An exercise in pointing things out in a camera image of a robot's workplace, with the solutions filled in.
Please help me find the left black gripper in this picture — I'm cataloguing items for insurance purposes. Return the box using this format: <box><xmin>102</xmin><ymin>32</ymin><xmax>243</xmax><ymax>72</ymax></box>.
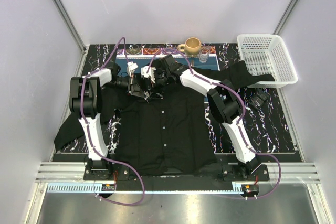
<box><xmin>104</xmin><ymin>74</ymin><xmax>146</xmax><ymax>98</ymax></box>

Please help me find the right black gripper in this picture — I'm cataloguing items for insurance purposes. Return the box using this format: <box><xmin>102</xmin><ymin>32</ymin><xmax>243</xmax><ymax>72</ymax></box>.
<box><xmin>148</xmin><ymin>72</ymin><xmax>172</xmax><ymax>100</ymax></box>

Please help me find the black button shirt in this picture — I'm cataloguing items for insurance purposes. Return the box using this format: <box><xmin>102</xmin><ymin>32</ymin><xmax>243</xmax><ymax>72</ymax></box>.
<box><xmin>53</xmin><ymin>58</ymin><xmax>276</xmax><ymax>177</ymax></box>

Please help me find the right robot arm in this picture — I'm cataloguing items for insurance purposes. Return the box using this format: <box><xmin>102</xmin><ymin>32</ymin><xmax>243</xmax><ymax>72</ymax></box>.
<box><xmin>141</xmin><ymin>55</ymin><xmax>261</xmax><ymax>180</ymax></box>

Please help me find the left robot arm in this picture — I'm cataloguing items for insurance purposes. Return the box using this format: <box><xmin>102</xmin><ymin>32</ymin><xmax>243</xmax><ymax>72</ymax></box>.
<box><xmin>69</xmin><ymin>61</ymin><xmax>138</xmax><ymax>180</ymax></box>

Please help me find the blue patterned placemat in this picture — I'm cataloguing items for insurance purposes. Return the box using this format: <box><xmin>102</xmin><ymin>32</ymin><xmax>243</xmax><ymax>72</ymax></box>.
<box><xmin>116</xmin><ymin>45</ymin><xmax>220</xmax><ymax>72</ymax></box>

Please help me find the tan ceramic mug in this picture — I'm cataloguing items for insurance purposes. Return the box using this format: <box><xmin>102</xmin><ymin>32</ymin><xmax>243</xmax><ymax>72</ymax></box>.
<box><xmin>177</xmin><ymin>37</ymin><xmax>202</xmax><ymax>58</ymax></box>

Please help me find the clear drinking glass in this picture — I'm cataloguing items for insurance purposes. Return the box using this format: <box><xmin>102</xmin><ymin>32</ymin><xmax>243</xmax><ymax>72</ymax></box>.
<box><xmin>198</xmin><ymin>47</ymin><xmax>211</xmax><ymax>63</ymax></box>

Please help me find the small black box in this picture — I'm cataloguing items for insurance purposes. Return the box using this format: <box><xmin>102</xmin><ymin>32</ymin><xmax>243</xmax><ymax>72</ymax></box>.
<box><xmin>248</xmin><ymin>90</ymin><xmax>269</xmax><ymax>110</ymax></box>

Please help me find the white plastic basket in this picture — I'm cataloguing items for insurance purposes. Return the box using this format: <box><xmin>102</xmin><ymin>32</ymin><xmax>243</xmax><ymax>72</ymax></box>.
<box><xmin>237</xmin><ymin>34</ymin><xmax>298</xmax><ymax>89</ymax></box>

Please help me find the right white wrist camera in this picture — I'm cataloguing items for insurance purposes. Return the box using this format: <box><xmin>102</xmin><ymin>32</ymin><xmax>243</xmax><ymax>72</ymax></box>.
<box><xmin>141</xmin><ymin>66</ymin><xmax>156</xmax><ymax>83</ymax></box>

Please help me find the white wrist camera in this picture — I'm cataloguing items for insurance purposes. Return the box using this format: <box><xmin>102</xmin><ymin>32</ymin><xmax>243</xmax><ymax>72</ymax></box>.
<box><xmin>127</xmin><ymin>61</ymin><xmax>138</xmax><ymax>76</ymax></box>
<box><xmin>141</xmin><ymin>66</ymin><xmax>156</xmax><ymax>83</ymax></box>

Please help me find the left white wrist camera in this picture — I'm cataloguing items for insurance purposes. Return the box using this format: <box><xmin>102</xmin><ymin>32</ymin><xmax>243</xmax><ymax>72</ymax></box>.
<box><xmin>127</xmin><ymin>61</ymin><xmax>138</xmax><ymax>76</ymax></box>

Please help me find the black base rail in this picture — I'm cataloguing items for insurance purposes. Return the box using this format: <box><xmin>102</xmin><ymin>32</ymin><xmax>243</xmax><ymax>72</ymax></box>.
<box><xmin>83</xmin><ymin>157</ymin><xmax>270</xmax><ymax>194</ymax></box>

